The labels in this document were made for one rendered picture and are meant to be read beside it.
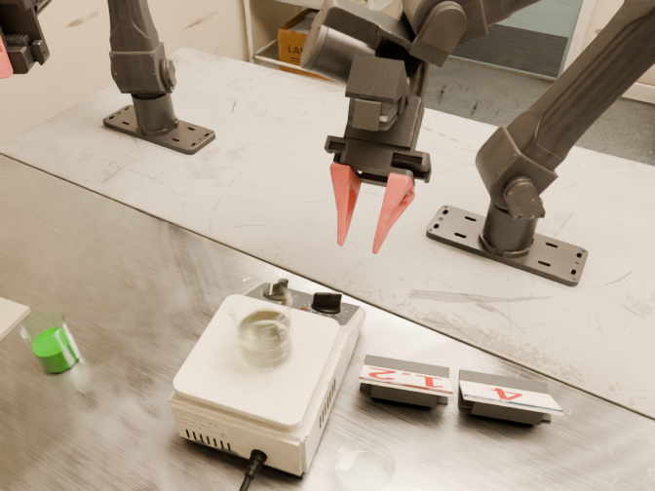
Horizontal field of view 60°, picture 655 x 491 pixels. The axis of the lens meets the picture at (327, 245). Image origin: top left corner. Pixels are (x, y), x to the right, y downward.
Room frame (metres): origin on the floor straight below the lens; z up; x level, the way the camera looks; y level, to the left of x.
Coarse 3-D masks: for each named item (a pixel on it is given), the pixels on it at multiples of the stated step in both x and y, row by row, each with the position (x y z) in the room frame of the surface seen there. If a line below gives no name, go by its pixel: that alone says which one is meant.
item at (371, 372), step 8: (368, 368) 0.35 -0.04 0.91; (376, 368) 0.36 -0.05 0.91; (368, 376) 0.33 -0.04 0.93; (376, 376) 0.33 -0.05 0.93; (384, 376) 0.33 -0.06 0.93; (392, 376) 0.34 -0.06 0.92; (400, 376) 0.34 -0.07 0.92; (408, 376) 0.34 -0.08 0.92; (416, 376) 0.34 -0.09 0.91; (424, 376) 0.35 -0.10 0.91; (416, 384) 0.32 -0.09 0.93; (424, 384) 0.32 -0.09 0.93; (432, 384) 0.32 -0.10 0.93; (440, 384) 0.33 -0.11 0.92
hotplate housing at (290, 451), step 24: (360, 312) 0.42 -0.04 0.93; (336, 360) 0.33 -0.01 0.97; (336, 384) 0.32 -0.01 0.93; (192, 408) 0.27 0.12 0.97; (216, 408) 0.27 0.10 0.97; (312, 408) 0.27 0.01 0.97; (192, 432) 0.27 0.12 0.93; (216, 432) 0.26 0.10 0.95; (240, 432) 0.26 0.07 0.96; (264, 432) 0.25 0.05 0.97; (288, 432) 0.25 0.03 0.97; (312, 432) 0.26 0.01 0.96; (240, 456) 0.26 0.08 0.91; (264, 456) 0.25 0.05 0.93; (288, 456) 0.24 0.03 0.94; (312, 456) 0.26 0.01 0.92
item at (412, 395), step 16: (384, 368) 0.36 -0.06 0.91; (400, 368) 0.36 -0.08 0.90; (416, 368) 0.36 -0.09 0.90; (432, 368) 0.36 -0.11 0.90; (448, 368) 0.36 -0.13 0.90; (368, 384) 0.34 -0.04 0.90; (384, 384) 0.32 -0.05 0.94; (448, 384) 0.33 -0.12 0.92; (400, 400) 0.32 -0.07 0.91; (416, 400) 0.32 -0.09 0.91; (432, 400) 0.31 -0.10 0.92
